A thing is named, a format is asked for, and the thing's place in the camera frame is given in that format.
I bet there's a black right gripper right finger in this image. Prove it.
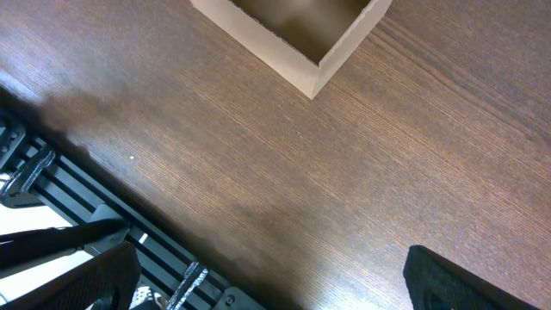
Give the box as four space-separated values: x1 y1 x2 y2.
403 245 537 310

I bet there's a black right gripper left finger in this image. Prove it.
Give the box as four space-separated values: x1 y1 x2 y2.
1 242 141 310

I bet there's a brown cardboard box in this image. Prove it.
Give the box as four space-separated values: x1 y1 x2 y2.
191 0 392 99

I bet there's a black table clamp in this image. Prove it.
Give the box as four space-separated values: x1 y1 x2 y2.
1 146 56 208

